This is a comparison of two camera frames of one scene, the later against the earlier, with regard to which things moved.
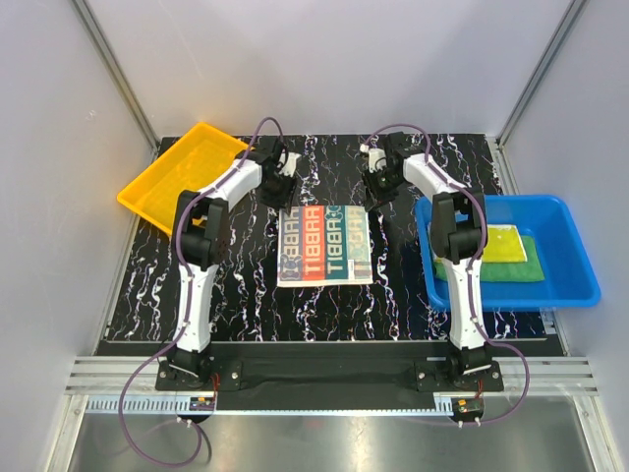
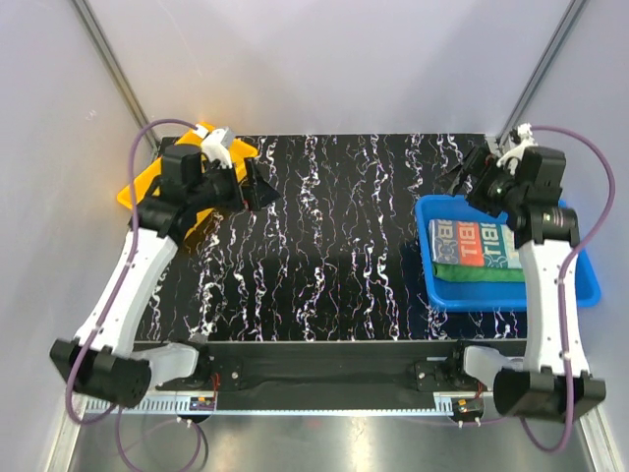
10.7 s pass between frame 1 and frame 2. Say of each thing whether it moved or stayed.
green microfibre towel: stayed
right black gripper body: moved
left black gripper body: moved
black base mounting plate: stayed
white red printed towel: moved
